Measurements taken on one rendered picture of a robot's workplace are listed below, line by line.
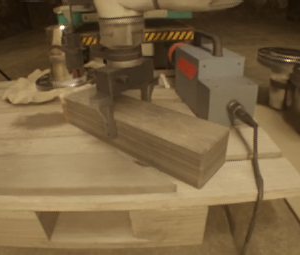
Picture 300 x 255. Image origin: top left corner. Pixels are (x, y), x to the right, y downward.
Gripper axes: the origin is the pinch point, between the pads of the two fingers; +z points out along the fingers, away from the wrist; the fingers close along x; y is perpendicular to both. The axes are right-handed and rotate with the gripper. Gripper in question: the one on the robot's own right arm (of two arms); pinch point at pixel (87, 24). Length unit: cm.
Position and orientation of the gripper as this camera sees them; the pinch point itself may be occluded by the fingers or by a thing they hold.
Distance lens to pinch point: 104.8
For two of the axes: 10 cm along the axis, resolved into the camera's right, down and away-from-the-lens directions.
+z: 0.4, 8.7, 4.9
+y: -0.5, -4.9, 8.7
